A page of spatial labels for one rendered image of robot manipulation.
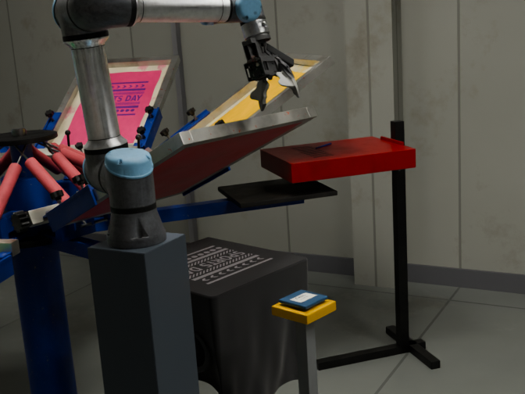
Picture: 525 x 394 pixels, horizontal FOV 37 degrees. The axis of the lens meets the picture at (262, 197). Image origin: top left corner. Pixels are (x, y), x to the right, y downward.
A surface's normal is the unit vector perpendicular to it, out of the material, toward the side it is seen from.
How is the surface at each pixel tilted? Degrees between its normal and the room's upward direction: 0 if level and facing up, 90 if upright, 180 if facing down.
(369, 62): 90
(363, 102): 90
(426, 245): 90
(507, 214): 90
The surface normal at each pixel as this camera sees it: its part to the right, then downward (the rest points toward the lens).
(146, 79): -0.17, -0.70
